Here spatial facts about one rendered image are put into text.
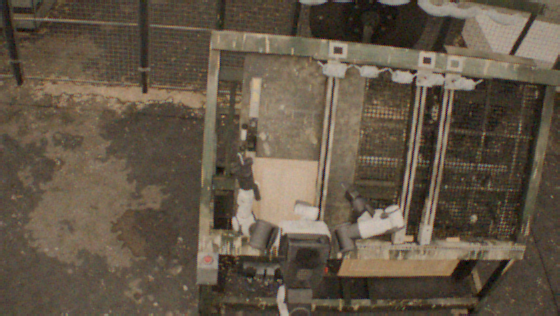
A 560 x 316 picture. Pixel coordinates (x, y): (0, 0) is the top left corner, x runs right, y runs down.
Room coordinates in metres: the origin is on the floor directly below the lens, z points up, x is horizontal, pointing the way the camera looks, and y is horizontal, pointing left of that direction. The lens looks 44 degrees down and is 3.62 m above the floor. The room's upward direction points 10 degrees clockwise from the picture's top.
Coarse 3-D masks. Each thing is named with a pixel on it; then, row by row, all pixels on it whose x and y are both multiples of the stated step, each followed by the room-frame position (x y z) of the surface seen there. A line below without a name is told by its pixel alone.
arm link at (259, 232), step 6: (258, 222) 1.82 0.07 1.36; (252, 228) 1.82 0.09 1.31; (258, 228) 1.79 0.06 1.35; (264, 228) 1.79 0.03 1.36; (270, 228) 1.81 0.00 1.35; (252, 234) 1.77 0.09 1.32; (258, 234) 1.76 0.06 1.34; (264, 234) 1.77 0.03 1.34; (252, 240) 1.74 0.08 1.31; (258, 240) 1.74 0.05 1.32; (264, 240) 1.75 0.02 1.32; (264, 246) 1.73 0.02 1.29
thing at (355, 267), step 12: (348, 264) 2.37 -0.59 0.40; (360, 264) 2.39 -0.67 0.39; (372, 264) 2.40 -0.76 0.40; (384, 264) 2.42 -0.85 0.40; (396, 264) 2.43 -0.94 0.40; (408, 264) 2.45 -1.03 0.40; (420, 264) 2.46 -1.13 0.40; (432, 264) 2.48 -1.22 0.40; (444, 264) 2.50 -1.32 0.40; (456, 264) 2.51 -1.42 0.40
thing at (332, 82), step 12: (336, 84) 2.59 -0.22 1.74; (336, 96) 2.55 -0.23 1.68; (324, 108) 2.54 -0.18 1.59; (324, 120) 2.48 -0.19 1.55; (324, 132) 2.44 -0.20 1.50; (324, 144) 2.41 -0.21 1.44; (324, 156) 2.39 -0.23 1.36; (324, 168) 2.36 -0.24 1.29; (324, 180) 2.31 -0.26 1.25; (324, 192) 2.27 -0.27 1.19; (324, 204) 2.24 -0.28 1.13
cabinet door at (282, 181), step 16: (256, 160) 2.32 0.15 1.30; (272, 160) 2.34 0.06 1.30; (288, 160) 2.36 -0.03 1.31; (304, 160) 2.39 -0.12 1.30; (256, 176) 2.28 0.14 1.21; (272, 176) 2.30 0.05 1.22; (288, 176) 2.32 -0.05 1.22; (304, 176) 2.34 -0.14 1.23; (272, 192) 2.25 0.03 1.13; (288, 192) 2.27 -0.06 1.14; (304, 192) 2.29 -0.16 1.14; (256, 208) 2.18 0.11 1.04; (272, 208) 2.20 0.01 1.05; (288, 208) 2.22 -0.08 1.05
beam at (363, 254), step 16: (208, 240) 2.00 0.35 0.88; (224, 240) 2.02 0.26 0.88; (240, 240) 2.04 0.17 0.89; (368, 240) 2.21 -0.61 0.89; (384, 240) 2.24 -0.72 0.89; (416, 240) 2.28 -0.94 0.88; (432, 240) 2.30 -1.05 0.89; (336, 256) 2.10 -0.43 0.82; (352, 256) 2.12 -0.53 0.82; (368, 256) 2.14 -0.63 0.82; (384, 256) 2.16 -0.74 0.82; (400, 256) 2.18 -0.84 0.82; (416, 256) 2.20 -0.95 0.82; (432, 256) 2.22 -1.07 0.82; (448, 256) 2.24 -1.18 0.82; (464, 256) 2.26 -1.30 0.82; (480, 256) 2.28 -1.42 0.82; (496, 256) 2.30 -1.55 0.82; (512, 256) 2.32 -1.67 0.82
